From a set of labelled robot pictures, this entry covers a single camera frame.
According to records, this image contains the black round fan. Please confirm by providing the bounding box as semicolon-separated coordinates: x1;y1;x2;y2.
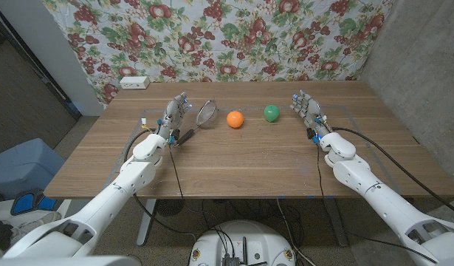
155;199;186;217

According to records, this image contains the white sneaker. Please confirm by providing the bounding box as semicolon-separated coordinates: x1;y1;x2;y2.
8;211;62;237

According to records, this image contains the white table leg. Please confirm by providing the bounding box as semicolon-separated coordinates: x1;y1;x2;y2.
137;199;157;247

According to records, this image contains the orange ball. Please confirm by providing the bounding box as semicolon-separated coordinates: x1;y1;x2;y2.
226;110;245;129

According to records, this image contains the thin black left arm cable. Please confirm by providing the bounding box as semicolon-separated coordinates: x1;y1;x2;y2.
168;143;185;202

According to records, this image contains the blue and black pad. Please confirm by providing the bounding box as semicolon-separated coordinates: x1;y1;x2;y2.
10;188;60;216

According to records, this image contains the fruit print backdrop cloth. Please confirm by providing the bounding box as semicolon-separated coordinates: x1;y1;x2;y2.
41;0;396;106

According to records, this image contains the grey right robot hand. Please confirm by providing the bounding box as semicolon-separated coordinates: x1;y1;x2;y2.
289;89;333;143

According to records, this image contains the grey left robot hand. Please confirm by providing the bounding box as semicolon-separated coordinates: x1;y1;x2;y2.
157;92;193;144

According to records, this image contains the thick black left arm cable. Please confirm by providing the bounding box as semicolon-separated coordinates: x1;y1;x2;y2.
123;128;196;237

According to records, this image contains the blue grey storage bin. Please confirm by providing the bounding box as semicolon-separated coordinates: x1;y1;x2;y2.
0;137;66;200

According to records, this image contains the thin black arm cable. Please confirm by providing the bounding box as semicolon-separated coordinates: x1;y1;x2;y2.
315;143;326;201
168;143;185;202

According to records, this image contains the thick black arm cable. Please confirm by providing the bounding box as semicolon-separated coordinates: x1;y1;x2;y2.
123;128;196;237
331;126;454;218

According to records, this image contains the green ball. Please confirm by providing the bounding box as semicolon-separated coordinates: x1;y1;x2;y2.
264;104;281;123

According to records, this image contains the white power strip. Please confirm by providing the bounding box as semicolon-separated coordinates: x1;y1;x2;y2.
119;75;151;90

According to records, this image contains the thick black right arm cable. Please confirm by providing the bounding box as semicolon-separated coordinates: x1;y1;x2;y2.
331;126;454;218

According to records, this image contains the white robot torso base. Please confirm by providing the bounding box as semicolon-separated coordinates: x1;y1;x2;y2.
188;220;297;266

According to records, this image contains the grey table leg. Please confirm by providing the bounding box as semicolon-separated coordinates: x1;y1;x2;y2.
324;199;349;248

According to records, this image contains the metal mesh sieve black handle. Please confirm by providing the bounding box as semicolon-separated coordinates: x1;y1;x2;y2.
173;98;219;148

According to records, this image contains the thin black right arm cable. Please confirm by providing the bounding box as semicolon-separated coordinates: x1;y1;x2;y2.
315;143;326;201

